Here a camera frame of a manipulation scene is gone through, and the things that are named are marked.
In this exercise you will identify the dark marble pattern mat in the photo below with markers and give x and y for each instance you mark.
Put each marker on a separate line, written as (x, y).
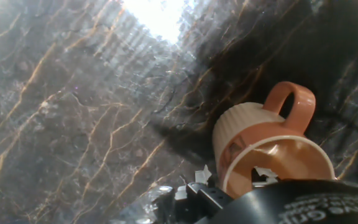
(73, 124)

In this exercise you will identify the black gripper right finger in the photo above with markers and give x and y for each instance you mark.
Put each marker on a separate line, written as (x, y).
(264, 175)

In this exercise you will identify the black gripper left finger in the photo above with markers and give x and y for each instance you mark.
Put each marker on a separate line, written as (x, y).
(204, 199)

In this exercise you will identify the pink white ribbed cup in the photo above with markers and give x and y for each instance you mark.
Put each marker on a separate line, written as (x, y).
(247, 124)

